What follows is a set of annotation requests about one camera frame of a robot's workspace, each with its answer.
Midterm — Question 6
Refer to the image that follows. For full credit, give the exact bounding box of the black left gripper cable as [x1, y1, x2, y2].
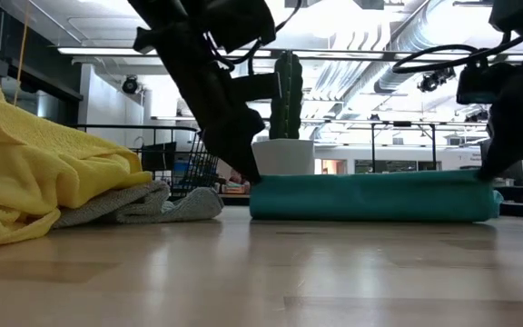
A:
[202, 0, 304, 76]

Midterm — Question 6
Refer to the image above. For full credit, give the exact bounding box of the black metal rack frame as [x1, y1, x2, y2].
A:
[370, 120, 439, 173]

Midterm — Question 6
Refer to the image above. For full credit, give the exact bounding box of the yellow microfiber towel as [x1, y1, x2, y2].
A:
[0, 58, 153, 252]

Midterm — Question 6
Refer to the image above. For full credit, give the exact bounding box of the person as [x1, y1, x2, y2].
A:
[227, 168, 252, 195]

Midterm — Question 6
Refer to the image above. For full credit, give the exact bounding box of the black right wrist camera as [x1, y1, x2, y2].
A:
[455, 61, 518, 106]

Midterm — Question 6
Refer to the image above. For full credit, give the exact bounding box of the black computer monitor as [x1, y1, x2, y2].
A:
[492, 154, 523, 187]
[141, 142, 179, 173]

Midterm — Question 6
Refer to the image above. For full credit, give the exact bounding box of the yellow power cable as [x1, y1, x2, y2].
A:
[14, 0, 32, 106]

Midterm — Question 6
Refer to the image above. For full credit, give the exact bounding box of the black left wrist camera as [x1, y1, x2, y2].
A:
[230, 71, 283, 104]

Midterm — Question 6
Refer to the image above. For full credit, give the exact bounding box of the black aluminium table frame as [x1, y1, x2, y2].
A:
[218, 193, 523, 218]

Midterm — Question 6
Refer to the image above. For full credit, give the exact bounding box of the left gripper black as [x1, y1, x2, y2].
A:
[133, 25, 267, 184]

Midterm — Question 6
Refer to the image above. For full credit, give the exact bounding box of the dark teal microfiber towel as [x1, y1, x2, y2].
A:
[248, 169, 498, 224]

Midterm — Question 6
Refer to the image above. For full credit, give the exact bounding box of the black ceiling spotlight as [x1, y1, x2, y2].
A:
[417, 66, 456, 94]
[121, 75, 142, 96]
[464, 109, 490, 124]

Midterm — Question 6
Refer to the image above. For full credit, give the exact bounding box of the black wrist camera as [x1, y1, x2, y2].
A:
[455, 61, 518, 106]
[230, 71, 283, 104]

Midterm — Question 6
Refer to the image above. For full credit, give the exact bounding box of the grey microfiber towel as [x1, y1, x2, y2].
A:
[52, 180, 225, 230]

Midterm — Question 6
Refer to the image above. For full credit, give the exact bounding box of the green cactus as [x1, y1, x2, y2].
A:
[268, 50, 305, 141]

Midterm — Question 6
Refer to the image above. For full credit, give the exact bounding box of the black wire basket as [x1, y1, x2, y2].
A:
[75, 124, 221, 202]

